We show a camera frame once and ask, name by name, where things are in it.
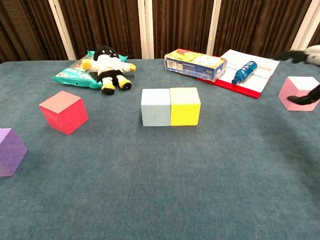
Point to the pink foam cube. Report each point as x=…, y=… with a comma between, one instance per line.
x=287, y=92

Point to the blue bottle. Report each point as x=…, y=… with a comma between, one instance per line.
x=245, y=71

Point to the teal felt table mat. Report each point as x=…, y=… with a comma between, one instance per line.
x=160, y=187

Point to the black white plush doll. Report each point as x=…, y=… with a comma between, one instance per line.
x=108, y=65

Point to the yellow blue cookie box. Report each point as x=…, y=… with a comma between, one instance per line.
x=197, y=67

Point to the light blue foam cube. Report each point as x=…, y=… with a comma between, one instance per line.
x=155, y=113

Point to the red foam cube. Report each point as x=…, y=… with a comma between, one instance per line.
x=65, y=117

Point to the yellow foam cube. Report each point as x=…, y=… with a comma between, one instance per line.
x=185, y=113

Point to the dark brown curtain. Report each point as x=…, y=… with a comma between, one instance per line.
x=112, y=25

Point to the purple foam cube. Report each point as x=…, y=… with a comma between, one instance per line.
x=11, y=152

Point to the white frame post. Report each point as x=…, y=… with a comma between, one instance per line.
x=306, y=25
x=145, y=30
x=62, y=30
x=214, y=25

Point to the white red book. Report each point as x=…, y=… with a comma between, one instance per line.
x=250, y=83

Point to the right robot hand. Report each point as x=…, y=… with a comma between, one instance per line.
x=312, y=55

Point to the teal snack bag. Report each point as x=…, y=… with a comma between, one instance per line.
x=72, y=76

